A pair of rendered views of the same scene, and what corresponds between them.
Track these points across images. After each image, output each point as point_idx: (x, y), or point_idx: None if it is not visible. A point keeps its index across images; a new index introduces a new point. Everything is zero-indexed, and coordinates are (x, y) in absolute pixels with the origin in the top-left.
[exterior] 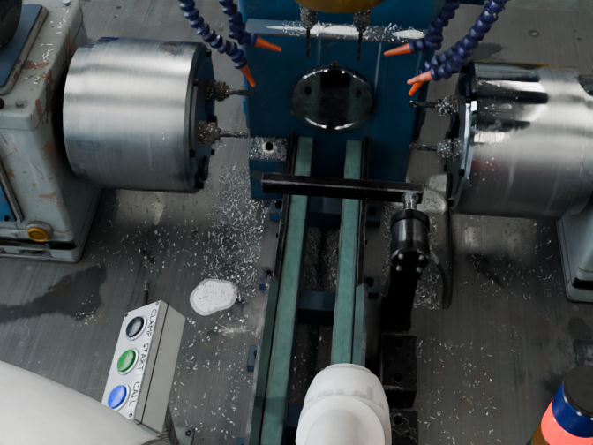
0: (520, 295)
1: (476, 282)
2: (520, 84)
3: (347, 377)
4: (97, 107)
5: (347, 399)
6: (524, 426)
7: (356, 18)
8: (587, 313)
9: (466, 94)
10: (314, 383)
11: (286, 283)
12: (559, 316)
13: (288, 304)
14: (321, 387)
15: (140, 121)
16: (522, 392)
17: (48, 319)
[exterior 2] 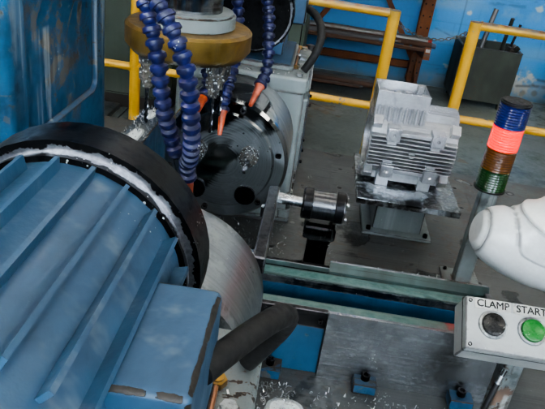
0: (281, 239)
1: (270, 256)
2: (238, 88)
3: (503, 208)
4: (221, 296)
5: (526, 204)
6: (388, 260)
7: (227, 68)
8: (296, 218)
9: (230, 114)
10: (504, 231)
11: (328, 310)
12: (299, 229)
13: (351, 311)
14: (511, 224)
15: (239, 273)
16: (362, 256)
17: None
